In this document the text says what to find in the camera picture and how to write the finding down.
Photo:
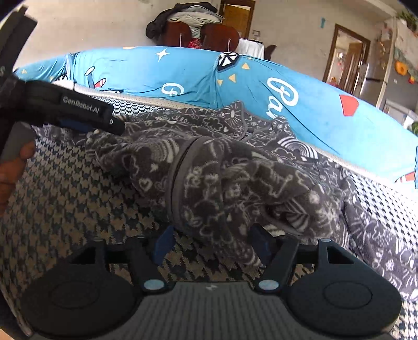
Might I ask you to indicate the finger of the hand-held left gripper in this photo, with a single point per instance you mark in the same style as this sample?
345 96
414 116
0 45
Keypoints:
76 126
114 125

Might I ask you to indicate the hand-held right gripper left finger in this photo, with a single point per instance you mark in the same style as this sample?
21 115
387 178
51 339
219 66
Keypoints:
165 245

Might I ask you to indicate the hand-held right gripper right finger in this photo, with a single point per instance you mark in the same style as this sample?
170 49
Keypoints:
259 243

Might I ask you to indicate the grey doodle-print fleece garment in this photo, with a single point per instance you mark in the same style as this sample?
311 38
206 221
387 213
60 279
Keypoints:
228 183

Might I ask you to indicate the person's left hand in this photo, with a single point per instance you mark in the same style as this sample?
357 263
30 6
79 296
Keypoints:
9 176

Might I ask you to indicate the houndstooth sofa mat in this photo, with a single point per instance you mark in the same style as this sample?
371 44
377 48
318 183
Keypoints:
65 202

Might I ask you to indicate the blue printed sofa cover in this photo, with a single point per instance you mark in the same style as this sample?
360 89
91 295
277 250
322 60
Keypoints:
196 75

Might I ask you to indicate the black padded jacket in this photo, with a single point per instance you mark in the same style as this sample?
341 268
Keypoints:
155 27

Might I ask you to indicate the brown wooden chair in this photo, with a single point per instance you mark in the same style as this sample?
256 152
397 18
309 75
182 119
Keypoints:
218 37
178 34

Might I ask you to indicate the red floral cloth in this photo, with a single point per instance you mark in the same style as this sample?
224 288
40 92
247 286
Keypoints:
195 43

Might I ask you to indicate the white tablecloth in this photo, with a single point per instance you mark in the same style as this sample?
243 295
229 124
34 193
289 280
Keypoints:
249 49

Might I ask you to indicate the wooden door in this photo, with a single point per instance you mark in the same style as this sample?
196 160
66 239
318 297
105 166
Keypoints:
238 19

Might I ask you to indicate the dark chair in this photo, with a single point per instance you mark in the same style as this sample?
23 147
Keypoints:
270 52

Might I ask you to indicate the white chest freezer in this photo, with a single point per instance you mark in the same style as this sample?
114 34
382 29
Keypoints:
398 112

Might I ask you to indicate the green leafy potted plant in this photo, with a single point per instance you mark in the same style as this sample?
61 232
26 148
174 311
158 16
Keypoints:
414 128

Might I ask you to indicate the silver fridge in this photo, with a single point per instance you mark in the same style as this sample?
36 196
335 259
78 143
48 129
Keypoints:
375 75

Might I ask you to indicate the small plant on fridge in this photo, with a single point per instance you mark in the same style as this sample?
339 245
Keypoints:
407 18

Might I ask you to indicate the wall light switch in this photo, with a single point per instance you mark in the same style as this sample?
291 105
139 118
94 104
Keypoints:
256 34

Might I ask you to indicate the brown door frame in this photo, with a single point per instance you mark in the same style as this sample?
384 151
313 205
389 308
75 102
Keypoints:
329 55

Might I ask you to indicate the orange wall toy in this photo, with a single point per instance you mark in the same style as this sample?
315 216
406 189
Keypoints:
401 68

